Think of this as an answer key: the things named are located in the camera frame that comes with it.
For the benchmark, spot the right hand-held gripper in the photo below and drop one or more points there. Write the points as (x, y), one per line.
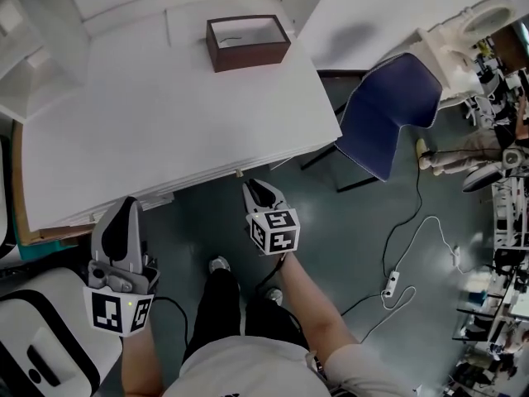
(281, 238)

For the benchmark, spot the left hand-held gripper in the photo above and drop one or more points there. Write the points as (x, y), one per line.
(107, 310)

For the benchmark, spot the person's left forearm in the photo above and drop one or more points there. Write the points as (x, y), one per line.
(140, 366)

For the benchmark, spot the person's right forearm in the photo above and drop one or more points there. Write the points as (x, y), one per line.
(318, 317)

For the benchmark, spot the white desk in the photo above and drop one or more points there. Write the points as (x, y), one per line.
(165, 110)

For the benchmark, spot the teal flat board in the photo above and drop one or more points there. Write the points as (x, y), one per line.
(45, 250)

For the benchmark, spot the person's left shoe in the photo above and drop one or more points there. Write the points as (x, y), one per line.
(220, 264)

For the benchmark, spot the person's shoe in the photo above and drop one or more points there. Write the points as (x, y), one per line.
(274, 295)
(220, 264)

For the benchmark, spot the person's right shoe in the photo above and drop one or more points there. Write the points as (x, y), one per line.
(274, 295)

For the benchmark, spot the white and black mobile robot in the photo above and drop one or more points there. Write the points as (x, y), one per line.
(5, 197)
(49, 325)

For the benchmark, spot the flat cardboard box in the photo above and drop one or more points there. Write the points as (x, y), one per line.
(18, 205)

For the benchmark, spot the person's black trousers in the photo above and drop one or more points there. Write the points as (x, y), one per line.
(219, 304)

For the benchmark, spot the brown wooden box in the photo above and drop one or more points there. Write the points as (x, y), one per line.
(252, 56)

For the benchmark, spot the blue chair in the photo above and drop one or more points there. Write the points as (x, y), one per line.
(384, 110)

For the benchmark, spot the white power strip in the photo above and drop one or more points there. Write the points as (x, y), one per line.
(392, 283)

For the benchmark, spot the person's white shirt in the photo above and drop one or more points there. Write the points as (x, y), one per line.
(248, 370)

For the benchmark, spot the white power adapter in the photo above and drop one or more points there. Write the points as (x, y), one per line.
(456, 256)

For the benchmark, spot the dark round seat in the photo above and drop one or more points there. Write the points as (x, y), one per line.
(481, 180)

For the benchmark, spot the white office chair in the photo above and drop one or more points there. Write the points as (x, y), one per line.
(481, 110)

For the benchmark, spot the white shelf hutch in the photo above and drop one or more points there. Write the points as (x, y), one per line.
(49, 11)

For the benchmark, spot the white workbench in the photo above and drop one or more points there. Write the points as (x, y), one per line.
(510, 209)

